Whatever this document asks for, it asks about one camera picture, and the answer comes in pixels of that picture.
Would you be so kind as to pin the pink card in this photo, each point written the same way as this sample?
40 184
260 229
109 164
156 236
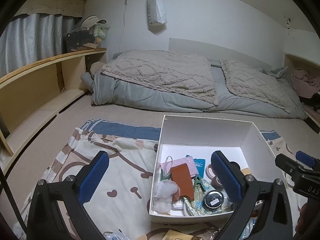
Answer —
168 164

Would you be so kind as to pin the white cap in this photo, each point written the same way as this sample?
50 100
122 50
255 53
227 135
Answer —
91 21

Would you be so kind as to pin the white hanging paper bag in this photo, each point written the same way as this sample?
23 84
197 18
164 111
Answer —
156 12

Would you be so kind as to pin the large black round tin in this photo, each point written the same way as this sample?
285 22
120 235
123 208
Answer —
213 200

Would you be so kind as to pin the grey curtain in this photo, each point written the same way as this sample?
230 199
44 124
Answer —
30 38

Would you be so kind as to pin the white lace ball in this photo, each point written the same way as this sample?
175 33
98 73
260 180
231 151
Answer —
164 193

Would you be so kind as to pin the pink clothes pile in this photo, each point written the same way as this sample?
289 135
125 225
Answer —
305 84

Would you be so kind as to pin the right beige pillow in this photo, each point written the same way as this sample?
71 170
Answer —
248 82

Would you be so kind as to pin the wooden bedside shelf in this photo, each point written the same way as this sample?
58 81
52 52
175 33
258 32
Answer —
35 93

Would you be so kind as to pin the brown leather pouch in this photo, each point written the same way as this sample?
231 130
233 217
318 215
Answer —
181 176

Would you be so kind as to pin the beige pillow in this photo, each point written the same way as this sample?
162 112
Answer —
165 71
248 82

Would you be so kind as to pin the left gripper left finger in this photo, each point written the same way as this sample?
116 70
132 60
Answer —
45 220

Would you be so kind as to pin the left beige pillow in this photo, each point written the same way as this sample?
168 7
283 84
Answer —
165 71

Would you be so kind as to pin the grey duvet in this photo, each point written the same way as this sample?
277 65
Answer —
106 89

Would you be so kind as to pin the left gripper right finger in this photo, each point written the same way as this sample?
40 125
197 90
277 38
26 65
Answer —
274 219

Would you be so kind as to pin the white shoe box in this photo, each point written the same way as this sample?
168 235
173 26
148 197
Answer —
239 141

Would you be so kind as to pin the green clothespin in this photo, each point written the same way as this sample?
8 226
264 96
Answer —
198 183

